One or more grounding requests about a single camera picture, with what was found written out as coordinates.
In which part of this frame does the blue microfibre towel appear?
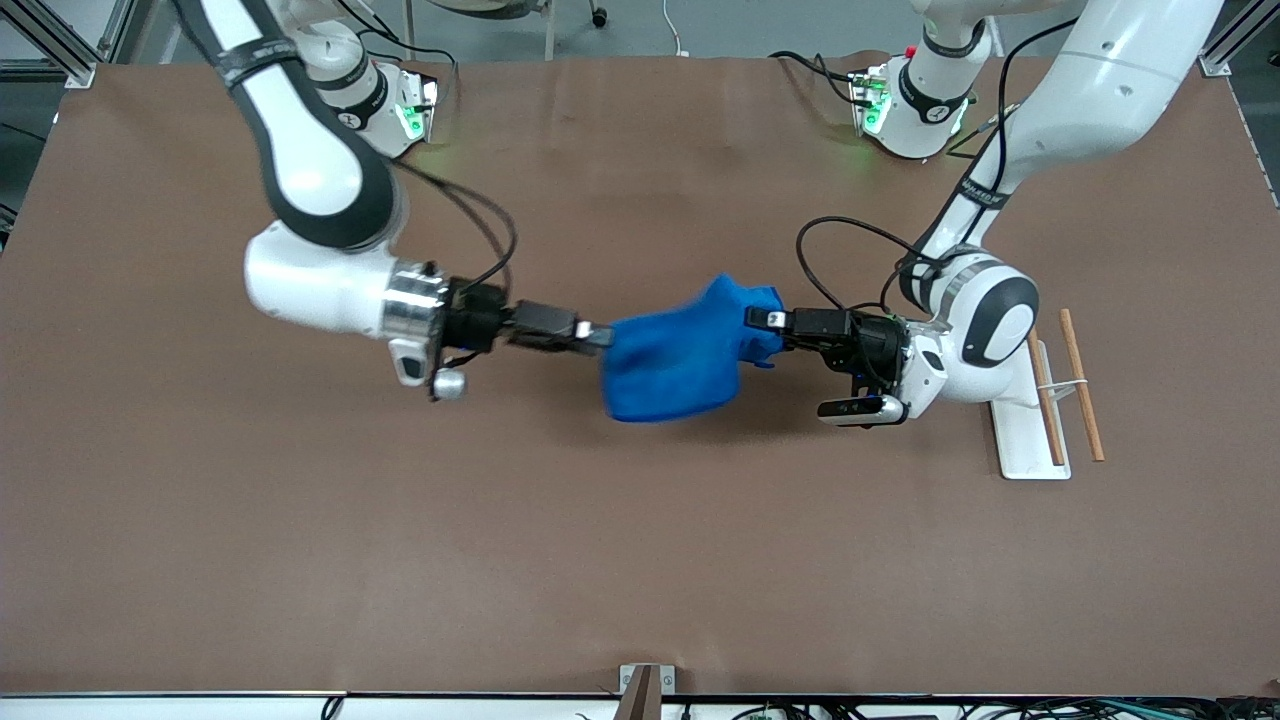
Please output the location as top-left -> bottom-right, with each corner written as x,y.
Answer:
598,274 -> 787,424

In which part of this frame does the brown table cover sheet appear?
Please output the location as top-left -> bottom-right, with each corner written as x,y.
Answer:
0,50 -> 1280,698

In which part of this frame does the white rack with wooden rods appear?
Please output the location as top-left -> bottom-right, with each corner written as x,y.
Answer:
988,340 -> 1089,481

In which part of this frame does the chair base with castor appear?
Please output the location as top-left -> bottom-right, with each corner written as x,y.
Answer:
405,0 -> 611,61

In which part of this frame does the black left arm base cable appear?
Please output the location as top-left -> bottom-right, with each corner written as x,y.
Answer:
768,50 -> 863,106

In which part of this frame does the black arm base cable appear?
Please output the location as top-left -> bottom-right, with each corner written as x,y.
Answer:
355,0 -> 461,73
768,50 -> 863,106

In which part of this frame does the black right arm base cable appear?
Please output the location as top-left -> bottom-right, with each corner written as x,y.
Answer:
355,0 -> 461,73

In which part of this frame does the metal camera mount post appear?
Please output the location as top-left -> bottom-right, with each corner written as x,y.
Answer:
618,663 -> 677,720

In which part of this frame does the aluminium frame post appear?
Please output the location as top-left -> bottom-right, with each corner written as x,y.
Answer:
1198,0 -> 1263,79
0,0 -> 133,87

